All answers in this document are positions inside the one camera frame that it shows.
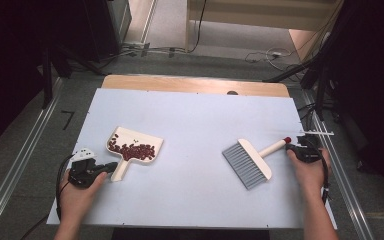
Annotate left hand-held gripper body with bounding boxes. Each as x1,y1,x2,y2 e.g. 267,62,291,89
67,148,103,190

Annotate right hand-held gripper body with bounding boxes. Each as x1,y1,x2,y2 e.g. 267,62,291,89
289,130,335,165

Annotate group of red beans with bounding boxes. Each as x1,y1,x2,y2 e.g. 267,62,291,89
107,133,157,162

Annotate cream hand brush red tip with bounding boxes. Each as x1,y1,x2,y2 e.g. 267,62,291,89
221,136,293,191

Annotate cream plastic dustpan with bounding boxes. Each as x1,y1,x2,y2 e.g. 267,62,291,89
105,125,165,183

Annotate person's right hand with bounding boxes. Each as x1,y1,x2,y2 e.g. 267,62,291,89
286,148,333,198

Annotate person's left hand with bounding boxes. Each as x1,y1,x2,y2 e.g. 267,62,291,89
58,169,109,228

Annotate black tripod stand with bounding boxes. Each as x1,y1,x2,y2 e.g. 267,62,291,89
262,49,335,122
40,43,109,110

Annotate white table cover board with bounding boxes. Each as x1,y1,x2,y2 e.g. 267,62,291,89
46,87,338,231

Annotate wooden table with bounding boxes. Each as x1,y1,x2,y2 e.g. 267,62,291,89
100,74,291,98

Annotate light wooden shelf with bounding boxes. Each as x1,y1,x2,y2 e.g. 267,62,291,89
185,0,345,52

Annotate dark cabinet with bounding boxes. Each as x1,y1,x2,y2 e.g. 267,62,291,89
79,0,133,63

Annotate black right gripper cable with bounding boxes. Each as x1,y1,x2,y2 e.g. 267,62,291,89
308,137,331,206

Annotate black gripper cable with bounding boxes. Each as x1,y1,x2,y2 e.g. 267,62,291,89
54,154,77,222
308,137,331,206

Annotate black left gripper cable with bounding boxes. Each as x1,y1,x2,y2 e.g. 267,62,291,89
54,154,77,222

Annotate aluminium floor rail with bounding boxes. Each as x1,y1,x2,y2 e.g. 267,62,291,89
300,89,376,240
0,77,64,240

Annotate white floor cable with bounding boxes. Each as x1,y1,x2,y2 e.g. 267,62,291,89
244,47,293,65

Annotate grey floor cables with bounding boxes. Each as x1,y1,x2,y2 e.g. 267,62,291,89
118,42,188,58

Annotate black floor cable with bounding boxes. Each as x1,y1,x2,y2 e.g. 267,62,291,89
186,0,208,54

